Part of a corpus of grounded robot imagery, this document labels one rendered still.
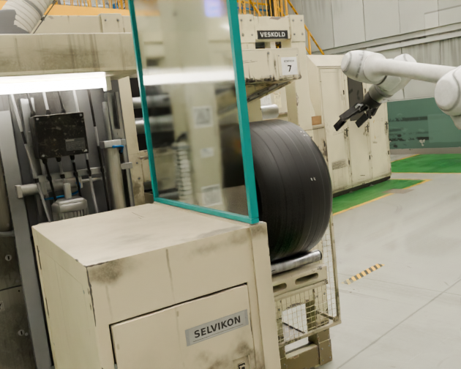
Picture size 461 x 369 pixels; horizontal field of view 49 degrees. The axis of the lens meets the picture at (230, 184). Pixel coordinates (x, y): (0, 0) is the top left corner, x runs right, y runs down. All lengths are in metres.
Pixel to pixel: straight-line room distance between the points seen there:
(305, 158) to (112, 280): 1.10
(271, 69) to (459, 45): 11.27
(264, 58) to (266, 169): 0.68
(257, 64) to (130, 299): 1.53
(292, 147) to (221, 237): 0.90
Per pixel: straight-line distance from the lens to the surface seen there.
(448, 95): 1.50
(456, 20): 13.54
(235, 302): 1.10
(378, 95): 2.12
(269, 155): 1.84
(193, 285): 1.05
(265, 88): 2.49
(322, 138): 7.06
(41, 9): 2.03
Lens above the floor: 1.51
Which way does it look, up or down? 8 degrees down
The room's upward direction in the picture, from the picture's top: 6 degrees counter-clockwise
